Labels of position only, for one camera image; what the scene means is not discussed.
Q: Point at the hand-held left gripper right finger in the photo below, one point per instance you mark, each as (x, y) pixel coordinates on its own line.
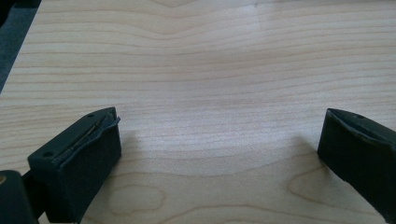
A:
(358, 149)

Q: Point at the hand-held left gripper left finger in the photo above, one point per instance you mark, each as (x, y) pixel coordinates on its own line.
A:
(77, 158)

